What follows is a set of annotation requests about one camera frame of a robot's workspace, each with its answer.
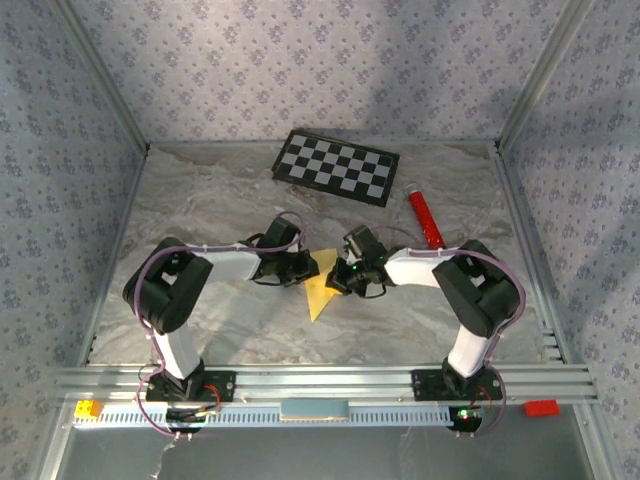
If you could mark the yellow toy brick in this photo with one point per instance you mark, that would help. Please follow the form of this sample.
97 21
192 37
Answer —
88 409

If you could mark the black electronics board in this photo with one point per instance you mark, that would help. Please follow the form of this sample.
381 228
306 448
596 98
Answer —
187 419
467 420

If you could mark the red toy brick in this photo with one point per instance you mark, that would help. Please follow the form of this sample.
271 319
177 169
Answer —
541 408

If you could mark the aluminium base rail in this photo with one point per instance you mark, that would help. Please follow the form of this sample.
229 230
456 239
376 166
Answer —
325 382

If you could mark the aluminium side rail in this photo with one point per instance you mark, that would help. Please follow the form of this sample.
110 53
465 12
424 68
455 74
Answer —
107 280
529 250

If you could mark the aluminium back rail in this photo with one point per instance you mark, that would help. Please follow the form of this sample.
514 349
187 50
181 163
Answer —
210 143

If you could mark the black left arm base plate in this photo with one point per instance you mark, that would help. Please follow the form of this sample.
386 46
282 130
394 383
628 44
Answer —
220 387

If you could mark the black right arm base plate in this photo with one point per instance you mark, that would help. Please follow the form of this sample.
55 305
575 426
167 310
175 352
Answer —
425 386

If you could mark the aluminium frame post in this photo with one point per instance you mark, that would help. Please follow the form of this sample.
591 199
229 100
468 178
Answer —
104 75
539 75

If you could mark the black and white checkerboard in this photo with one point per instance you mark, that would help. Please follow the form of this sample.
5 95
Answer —
335 167

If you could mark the red tube with silver cap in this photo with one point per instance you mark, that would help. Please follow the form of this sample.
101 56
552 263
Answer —
424 217

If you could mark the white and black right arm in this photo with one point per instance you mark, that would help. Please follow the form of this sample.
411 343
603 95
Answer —
480 295

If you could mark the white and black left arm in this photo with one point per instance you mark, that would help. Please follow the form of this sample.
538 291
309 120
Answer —
165 290

